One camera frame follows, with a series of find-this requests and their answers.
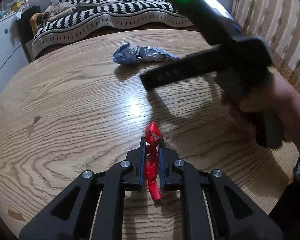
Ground flat grey board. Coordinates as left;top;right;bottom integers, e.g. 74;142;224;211
75;2;107;12

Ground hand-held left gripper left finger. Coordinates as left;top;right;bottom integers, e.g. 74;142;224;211
19;136;147;240

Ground blue silver foil wrapper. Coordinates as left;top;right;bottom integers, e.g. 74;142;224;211
112;43;182;66

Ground black cabinet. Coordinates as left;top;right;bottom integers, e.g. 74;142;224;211
16;5;42;63

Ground person's right hand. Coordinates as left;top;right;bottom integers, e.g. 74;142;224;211
239;76;300;143

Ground beige crumpled cloth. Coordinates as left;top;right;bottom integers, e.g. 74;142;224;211
42;2;77;22

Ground beige patterned curtain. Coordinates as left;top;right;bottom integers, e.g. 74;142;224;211
231;0;300;80

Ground wooden sofa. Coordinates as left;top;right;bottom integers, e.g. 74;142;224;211
25;13;198;60

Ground clutter of small bottles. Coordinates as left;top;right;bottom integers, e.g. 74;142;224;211
0;0;37;23

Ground black white striped sofa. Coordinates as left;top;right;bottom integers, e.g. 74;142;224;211
31;0;198;58

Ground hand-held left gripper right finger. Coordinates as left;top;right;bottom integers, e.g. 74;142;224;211
159;137;284;240

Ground brown tape scrap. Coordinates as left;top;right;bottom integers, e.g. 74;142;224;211
8;209;25;222

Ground red ribbon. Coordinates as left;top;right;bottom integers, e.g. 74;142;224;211
144;121;164;202

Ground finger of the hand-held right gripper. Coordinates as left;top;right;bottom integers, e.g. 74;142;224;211
139;44;230;91

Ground white dresser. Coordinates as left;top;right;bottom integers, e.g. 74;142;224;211
0;12;24;100

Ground brown woven panel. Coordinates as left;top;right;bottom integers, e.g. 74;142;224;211
270;52;300;103

